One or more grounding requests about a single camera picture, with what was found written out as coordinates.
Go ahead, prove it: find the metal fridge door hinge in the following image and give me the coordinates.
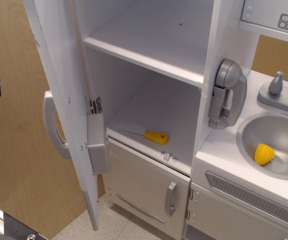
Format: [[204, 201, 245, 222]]
[[90, 97, 102, 114]]

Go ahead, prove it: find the white toy fridge door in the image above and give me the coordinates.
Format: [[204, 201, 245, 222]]
[[23, 0, 99, 231]]

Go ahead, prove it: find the white magnetic door catch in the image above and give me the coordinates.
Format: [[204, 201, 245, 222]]
[[160, 151, 178, 163]]

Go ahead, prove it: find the grey door shelf box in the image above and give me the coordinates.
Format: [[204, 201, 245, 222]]
[[87, 113, 110, 174]]

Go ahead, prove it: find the white toy kitchen cabinet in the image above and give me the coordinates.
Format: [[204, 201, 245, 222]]
[[70, 0, 288, 240]]

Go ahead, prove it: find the white lower freezer door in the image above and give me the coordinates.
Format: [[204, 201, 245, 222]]
[[102, 139, 191, 240]]

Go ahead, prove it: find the grey toy telephone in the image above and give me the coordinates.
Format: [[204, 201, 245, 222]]
[[209, 59, 247, 130]]

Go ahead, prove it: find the white toy oven door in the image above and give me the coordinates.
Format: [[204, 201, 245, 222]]
[[184, 183, 288, 240]]

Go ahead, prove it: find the yellow toy corn piece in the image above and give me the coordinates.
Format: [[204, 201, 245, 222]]
[[254, 143, 275, 166]]

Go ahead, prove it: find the grey toy faucet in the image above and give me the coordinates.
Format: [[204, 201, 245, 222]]
[[257, 71, 288, 111]]

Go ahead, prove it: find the grey toy sink basin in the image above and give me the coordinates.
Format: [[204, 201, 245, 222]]
[[236, 112, 288, 180]]

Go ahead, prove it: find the toy microwave with keypad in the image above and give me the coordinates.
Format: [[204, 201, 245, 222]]
[[242, 0, 288, 32]]

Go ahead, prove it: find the yellow handled toy knife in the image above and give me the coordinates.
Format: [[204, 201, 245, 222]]
[[115, 123, 168, 145]]

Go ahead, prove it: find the grey freezer door handle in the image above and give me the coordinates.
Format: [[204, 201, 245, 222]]
[[164, 182, 177, 217]]

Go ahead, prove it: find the grey fridge door handle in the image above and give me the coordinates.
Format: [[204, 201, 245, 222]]
[[43, 90, 71, 160]]

